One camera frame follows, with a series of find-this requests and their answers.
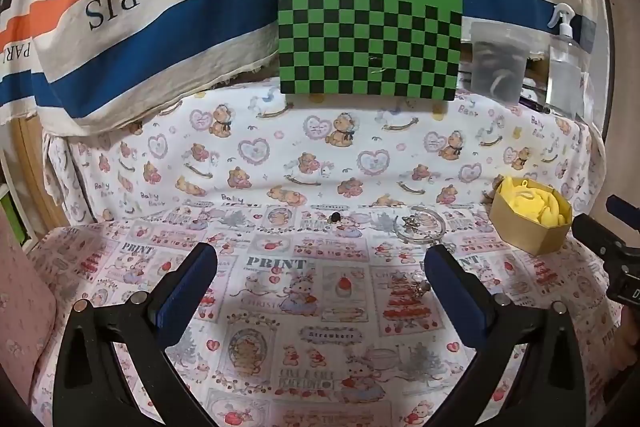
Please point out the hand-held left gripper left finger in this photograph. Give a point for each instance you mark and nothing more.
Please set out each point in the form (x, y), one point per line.
(186, 294)

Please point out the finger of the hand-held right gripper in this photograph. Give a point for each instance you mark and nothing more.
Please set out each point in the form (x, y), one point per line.
(624, 209)
(597, 237)

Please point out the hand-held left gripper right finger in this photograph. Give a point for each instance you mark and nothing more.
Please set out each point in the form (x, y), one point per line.
(461, 302)

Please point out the small metal charm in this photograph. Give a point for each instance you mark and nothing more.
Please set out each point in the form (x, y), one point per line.
(423, 286)

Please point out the gold hexagonal box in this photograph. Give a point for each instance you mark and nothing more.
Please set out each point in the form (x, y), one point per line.
(522, 234)

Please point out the black bead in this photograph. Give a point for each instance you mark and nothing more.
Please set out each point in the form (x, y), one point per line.
(334, 217)

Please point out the person's right forearm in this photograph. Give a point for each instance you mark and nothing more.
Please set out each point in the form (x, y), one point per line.
(631, 342)

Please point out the yellow cloth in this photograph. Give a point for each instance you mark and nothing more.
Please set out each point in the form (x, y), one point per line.
(540, 207)

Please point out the pink strawberry print cloth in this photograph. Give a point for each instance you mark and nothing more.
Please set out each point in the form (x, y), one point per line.
(310, 307)

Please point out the bear print blanket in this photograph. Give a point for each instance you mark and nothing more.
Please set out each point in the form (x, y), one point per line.
(250, 167)

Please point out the clear spray bottle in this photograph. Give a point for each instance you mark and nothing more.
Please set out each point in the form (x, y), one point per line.
(565, 72)

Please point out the pink cushion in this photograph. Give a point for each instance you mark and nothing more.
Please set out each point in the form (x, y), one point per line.
(25, 307)

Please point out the green storage box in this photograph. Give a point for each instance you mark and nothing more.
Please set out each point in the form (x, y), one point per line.
(12, 217)

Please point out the translucent plastic jar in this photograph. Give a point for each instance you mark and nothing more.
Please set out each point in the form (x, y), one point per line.
(500, 62)

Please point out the striped printed cloth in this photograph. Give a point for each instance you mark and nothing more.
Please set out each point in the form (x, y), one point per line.
(150, 32)

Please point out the green checkered tissue box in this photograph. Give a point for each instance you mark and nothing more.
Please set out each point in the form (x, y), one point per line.
(370, 37)

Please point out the wooden frame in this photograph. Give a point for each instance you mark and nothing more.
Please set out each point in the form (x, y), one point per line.
(35, 167)

